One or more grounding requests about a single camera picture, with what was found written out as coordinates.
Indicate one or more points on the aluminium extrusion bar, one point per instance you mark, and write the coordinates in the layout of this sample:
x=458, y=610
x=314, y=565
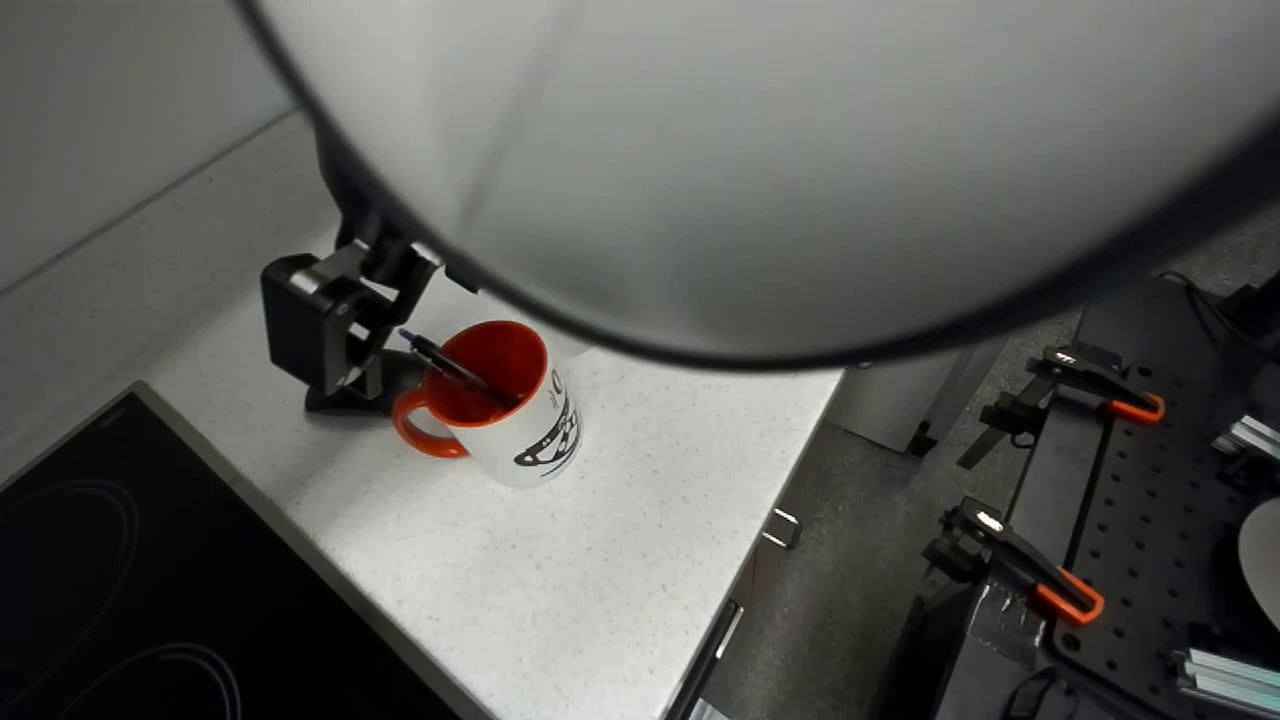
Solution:
x=1254, y=436
x=1224, y=683

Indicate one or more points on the grey round plate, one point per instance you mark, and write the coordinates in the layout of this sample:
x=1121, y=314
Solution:
x=1263, y=562

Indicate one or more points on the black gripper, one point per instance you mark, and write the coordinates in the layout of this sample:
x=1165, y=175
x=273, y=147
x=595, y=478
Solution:
x=314, y=314

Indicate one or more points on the white mug with orange inside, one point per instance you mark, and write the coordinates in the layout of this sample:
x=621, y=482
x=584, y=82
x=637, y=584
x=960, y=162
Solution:
x=524, y=425

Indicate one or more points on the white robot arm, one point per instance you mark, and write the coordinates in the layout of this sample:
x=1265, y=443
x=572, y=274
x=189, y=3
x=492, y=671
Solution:
x=800, y=147

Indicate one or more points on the black perforated mounting board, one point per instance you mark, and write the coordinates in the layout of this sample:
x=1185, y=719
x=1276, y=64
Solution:
x=1161, y=534

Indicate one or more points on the black pen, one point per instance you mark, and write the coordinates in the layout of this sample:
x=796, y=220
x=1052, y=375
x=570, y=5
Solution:
x=467, y=375

